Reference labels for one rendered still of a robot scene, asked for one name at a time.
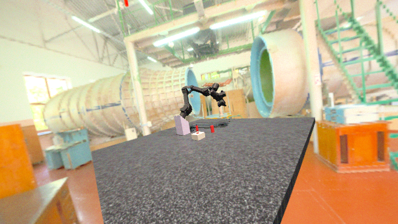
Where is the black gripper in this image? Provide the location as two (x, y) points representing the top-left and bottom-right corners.
(213, 93), (226, 107)

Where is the cream square block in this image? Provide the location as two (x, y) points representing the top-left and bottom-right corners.
(191, 132), (205, 141)

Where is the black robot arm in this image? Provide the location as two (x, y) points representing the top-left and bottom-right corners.
(179, 83), (226, 119)

